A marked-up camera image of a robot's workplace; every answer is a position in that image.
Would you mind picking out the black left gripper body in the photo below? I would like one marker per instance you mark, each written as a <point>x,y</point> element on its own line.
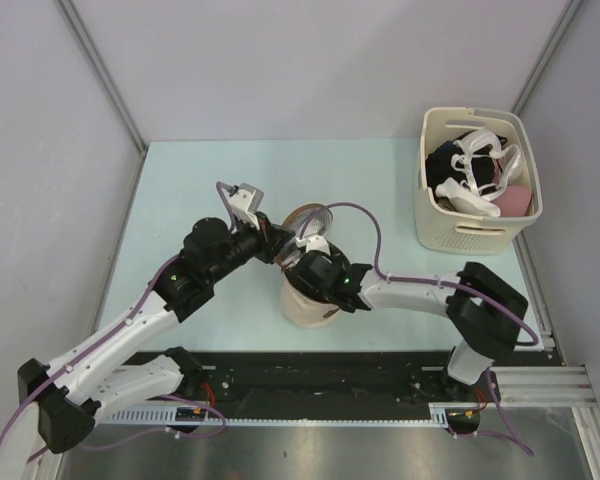
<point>265,250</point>

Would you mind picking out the white bra from bag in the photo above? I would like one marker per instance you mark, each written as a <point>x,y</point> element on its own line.
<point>508,159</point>

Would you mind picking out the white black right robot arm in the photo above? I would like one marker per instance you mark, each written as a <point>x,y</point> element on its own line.
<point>487,312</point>

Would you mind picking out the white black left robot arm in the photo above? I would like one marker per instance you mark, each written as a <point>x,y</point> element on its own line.
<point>64,389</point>

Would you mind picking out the cream plastic laundry basket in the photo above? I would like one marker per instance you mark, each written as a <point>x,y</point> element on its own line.
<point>439,226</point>

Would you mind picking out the pink bra cup in basket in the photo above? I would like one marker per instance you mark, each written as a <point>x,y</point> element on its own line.
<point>514,201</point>

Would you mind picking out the black garment in basket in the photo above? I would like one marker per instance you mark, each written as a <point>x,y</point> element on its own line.
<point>447,161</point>

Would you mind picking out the white garment in basket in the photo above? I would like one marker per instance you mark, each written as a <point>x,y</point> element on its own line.
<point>464,201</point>

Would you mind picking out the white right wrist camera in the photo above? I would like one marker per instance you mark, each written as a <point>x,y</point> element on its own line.
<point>317,243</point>

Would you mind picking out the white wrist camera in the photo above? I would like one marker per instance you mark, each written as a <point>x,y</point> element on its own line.
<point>317,243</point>
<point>244,204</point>

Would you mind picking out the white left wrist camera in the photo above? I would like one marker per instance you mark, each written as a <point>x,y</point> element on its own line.
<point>244,204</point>

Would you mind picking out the aluminium frame post left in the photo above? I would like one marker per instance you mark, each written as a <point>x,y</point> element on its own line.
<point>95,61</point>

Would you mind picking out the aluminium frame post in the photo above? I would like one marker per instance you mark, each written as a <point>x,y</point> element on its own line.
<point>95,61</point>
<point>567,18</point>

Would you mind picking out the grey slotted cable duct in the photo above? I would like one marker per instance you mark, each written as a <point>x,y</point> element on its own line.
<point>396,415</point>

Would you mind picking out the aluminium frame post right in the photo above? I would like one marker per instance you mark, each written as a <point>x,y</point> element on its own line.
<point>567,18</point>

